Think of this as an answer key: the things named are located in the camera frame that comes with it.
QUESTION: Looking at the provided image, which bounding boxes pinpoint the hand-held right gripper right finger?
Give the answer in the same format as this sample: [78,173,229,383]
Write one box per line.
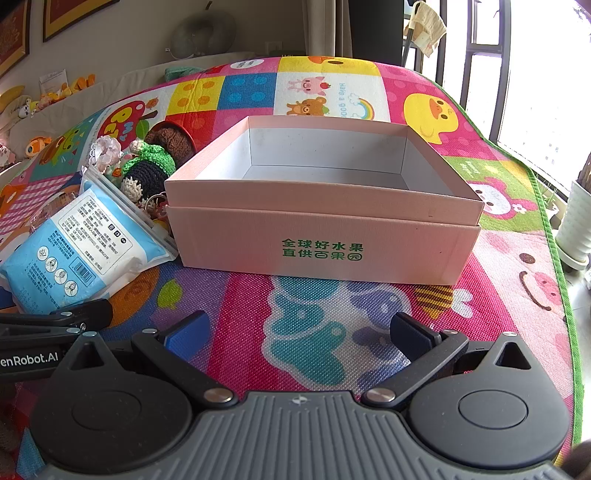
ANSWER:
[360,311,548,412]

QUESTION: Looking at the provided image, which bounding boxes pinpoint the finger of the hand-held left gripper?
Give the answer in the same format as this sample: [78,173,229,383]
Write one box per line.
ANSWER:
[0,323,98,344]
[0,299,114,330]

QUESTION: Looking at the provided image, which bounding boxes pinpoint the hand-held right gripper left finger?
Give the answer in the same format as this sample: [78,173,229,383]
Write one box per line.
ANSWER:
[48,310,234,410]

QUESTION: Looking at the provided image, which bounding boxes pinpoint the clear zipper bag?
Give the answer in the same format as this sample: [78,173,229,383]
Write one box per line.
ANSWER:
[79,165,179,259]

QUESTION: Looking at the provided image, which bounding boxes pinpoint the pink cardboard box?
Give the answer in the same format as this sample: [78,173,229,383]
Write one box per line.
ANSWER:
[164,115,484,286]

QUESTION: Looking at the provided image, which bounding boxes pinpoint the green black crochet doll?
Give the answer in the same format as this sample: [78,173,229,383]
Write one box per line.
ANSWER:
[119,141,177,205]

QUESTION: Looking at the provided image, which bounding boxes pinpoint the white pink lace flower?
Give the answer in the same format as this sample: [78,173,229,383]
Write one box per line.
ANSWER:
[89,135,124,175]

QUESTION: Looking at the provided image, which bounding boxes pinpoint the brown crochet piece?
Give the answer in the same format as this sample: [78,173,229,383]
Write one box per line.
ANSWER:
[145,121,198,161]

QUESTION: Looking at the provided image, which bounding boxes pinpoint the person's right forearm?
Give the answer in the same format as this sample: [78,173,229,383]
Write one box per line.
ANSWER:
[560,438,591,480]

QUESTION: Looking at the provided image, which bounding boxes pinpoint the colourful cartoon play mat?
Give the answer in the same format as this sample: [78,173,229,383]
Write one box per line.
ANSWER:
[0,55,583,480]

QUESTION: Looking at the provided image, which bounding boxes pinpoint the orange fish plush toy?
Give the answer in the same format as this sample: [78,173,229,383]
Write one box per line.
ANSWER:
[24,136,52,158]

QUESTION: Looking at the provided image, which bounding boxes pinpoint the white plant pot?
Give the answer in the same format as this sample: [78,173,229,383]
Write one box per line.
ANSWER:
[555,178,591,269]

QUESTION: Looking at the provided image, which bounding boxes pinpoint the yellow banana plush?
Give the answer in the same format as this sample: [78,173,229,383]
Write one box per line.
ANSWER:
[0,85,27,114]

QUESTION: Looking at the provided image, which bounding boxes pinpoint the orange plush toys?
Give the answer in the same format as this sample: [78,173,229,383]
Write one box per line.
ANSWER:
[62,73,97,95]

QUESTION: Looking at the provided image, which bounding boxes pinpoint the white printed card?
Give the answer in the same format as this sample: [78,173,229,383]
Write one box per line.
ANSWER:
[39,68,68,94]

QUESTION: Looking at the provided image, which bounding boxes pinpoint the teal cloth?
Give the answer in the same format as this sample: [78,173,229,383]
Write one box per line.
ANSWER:
[165,64,206,80]

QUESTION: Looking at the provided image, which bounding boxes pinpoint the gold framed red picture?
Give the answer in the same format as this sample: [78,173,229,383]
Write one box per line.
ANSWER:
[0,0,31,78]
[42,0,122,43]

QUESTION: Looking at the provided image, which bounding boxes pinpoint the grey round plush cushion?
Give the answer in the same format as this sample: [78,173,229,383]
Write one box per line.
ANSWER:
[168,8,225,60]

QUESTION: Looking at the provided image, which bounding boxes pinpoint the hanging beige cloth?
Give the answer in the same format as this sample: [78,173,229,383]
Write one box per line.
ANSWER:
[403,0,448,59]

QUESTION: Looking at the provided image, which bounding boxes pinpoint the beige curtain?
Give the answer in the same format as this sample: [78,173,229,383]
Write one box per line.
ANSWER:
[305,0,352,60]

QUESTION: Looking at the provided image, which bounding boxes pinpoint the metal key ring charm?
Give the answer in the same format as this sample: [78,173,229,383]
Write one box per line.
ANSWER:
[146,192,171,221]

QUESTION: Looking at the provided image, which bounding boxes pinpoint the black window frame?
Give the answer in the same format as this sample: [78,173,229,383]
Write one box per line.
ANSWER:
[399,0,591,144]

